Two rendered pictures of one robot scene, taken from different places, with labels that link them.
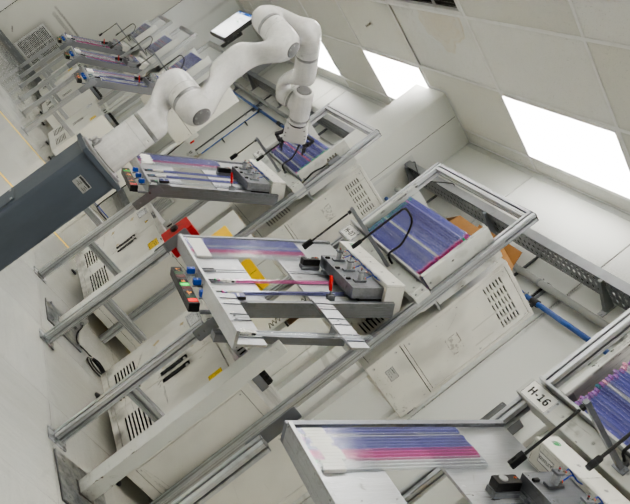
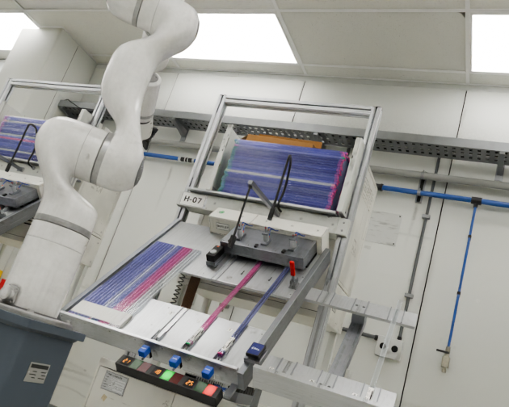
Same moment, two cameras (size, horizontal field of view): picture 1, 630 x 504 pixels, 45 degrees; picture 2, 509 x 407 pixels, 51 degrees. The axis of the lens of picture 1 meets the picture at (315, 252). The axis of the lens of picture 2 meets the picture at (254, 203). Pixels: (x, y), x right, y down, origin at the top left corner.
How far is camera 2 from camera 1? 1.80 m
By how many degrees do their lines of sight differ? 35
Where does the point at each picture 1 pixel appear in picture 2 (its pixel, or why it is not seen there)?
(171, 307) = not seen: hidden behind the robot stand
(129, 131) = (59, 249)
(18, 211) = not seen: outside the picture
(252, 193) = (27, 207)
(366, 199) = not seen: hidden behind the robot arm
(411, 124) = (48, 67)
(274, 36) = (173, 18)
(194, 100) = (128, 154)
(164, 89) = (64, 158)
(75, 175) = (24, 369)
